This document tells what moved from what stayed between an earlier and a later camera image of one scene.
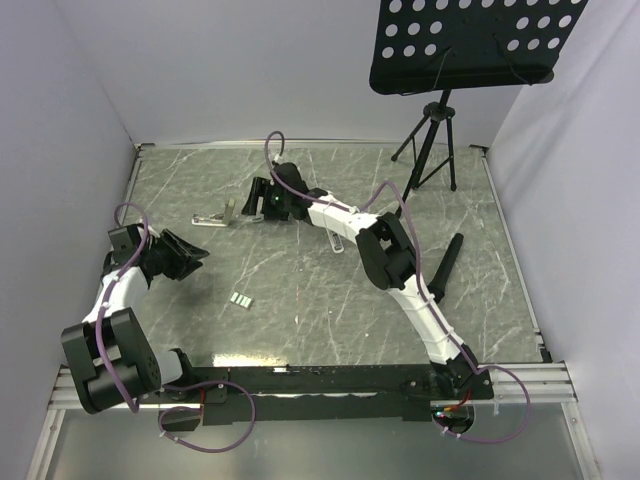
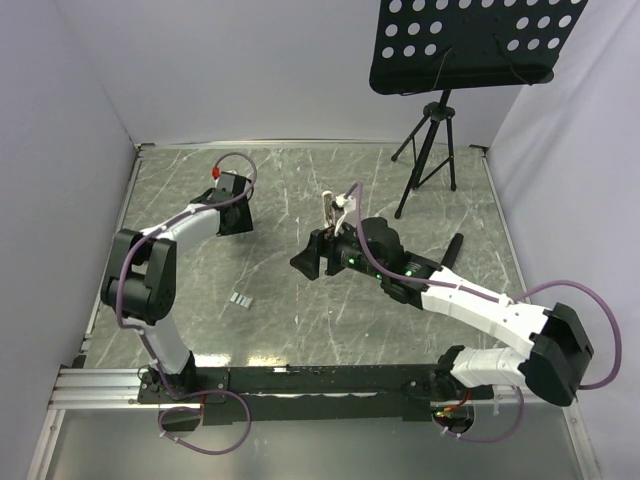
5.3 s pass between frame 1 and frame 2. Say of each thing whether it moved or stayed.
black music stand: stayed
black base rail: stayed
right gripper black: moved
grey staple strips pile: stayed
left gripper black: moved
